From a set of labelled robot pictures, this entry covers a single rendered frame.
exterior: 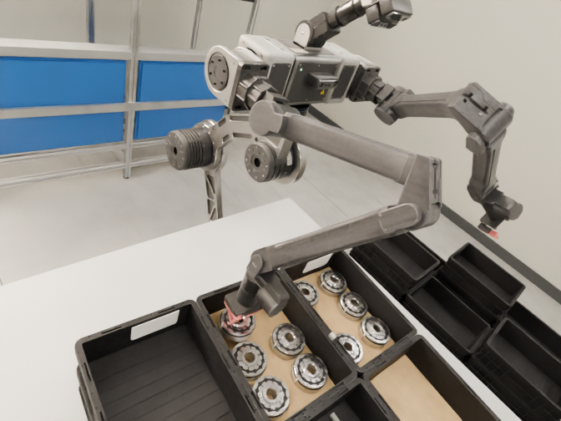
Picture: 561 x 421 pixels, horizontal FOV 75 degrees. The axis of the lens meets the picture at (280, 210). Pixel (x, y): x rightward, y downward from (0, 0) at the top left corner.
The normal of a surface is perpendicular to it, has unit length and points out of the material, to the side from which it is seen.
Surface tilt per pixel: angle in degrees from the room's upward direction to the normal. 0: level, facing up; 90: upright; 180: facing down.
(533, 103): 90
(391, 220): 77
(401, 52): 90
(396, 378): 0
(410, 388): 0
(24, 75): 90
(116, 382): 0
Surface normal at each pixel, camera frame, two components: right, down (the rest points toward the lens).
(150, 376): 0.30, -0.74
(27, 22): 0.62, 0.63
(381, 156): -0.62, 0.01
